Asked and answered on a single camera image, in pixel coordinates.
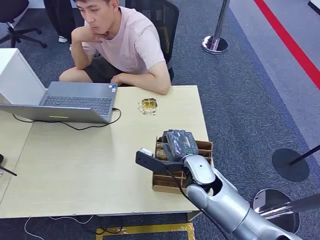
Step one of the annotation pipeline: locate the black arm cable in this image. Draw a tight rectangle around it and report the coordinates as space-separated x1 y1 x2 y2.
163 167 231 240

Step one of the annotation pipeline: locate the chrome stanchion post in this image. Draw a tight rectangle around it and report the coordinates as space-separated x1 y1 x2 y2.
251 188 320 234
201 0 231 55

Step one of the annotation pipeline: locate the yellow floor tape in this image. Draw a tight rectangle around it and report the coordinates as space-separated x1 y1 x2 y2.
95 222 196 240

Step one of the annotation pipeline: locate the black laptop cable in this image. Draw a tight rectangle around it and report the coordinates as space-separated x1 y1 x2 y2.
11 107 122 131

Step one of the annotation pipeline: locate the black rod stand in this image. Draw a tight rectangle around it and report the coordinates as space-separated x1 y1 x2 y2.
0 153 18 177

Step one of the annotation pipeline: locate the brown cardboard organizer box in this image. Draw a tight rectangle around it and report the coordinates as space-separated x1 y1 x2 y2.
152 135 214 195

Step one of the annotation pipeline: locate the white floor cable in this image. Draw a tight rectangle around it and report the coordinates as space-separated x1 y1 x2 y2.
24 215 94 240

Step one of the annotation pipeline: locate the light wooden desk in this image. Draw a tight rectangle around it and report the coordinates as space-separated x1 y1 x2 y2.
0 85 209 220
0 109 35 203

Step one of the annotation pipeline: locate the black floor cable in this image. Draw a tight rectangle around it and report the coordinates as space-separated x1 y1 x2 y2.
87 225 124 237

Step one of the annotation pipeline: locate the black stanchion post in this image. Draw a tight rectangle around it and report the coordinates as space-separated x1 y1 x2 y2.
272 144 320 183

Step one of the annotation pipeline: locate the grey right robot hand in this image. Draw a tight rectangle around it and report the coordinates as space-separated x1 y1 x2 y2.
162 129 199 163

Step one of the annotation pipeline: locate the white cabinet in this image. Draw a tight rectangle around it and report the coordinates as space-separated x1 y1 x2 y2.
0 48 48 106

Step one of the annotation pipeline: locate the grey laptop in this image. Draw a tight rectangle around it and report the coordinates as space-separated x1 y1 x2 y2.
0 81 118 124

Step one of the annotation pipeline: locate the black office chair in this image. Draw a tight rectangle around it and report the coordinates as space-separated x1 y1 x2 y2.
125 0 180 83
0 0 48 49

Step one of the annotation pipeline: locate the person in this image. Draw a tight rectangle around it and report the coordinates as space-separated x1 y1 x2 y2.
59 0 172 96
43 0 77 45

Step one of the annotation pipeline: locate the gold card packet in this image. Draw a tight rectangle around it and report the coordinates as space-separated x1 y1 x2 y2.
137 97 158 116

